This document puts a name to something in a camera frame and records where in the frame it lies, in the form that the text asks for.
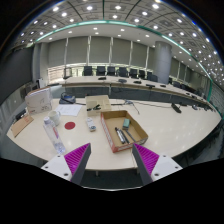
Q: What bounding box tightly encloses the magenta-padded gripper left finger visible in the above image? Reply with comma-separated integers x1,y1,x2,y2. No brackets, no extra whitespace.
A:
40,142,92,186

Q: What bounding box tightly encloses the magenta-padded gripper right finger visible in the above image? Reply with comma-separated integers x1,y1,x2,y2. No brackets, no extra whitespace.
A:
132,143,184,186

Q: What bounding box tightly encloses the clear plastic water bottle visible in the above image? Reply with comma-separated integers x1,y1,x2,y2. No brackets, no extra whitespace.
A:
42,115,67,155

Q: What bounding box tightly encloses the flat round red coaster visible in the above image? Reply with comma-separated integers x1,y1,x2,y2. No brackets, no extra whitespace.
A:
64,121,77,131

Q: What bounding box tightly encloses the silver pen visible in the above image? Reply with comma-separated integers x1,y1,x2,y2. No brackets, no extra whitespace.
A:
114,126,130,145

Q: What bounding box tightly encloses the small green block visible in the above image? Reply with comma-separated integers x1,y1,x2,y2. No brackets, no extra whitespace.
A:
122,118,131,130

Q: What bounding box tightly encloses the white printed paper sheet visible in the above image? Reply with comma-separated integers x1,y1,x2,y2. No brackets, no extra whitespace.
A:
54,103,83,117

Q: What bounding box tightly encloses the open red-sided cardboard box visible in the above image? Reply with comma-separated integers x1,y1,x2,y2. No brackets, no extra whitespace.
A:
100,109,149,154

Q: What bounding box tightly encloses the black table microphone unit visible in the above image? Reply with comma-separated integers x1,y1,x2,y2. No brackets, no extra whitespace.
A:
170,102,183,114

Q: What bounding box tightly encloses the black desk phone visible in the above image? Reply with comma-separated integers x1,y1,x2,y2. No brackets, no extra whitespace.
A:
58,92,77,105

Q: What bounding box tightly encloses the beige compartment organizer box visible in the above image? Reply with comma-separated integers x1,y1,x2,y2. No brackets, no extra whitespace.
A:
85,94,112,117

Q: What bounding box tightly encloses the flat brown cardboard piece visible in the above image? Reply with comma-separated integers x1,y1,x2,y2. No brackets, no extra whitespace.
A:
10,114,35,138

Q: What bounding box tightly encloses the white printed cardboard box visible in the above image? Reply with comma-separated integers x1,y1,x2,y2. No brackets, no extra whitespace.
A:
24,87,54,116

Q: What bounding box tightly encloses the small black device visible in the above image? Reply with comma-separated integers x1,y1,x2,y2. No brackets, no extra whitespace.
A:
14,109,28,122

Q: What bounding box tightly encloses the long curved conference desk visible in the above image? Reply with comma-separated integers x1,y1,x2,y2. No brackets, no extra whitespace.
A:
49,75,214,111

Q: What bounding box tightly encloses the row of black office chairs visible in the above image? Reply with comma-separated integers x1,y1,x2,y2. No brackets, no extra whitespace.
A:
82,65,159,82

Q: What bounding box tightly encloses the group of ceiling lights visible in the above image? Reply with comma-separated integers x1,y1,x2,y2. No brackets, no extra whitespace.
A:
18,0,224,79

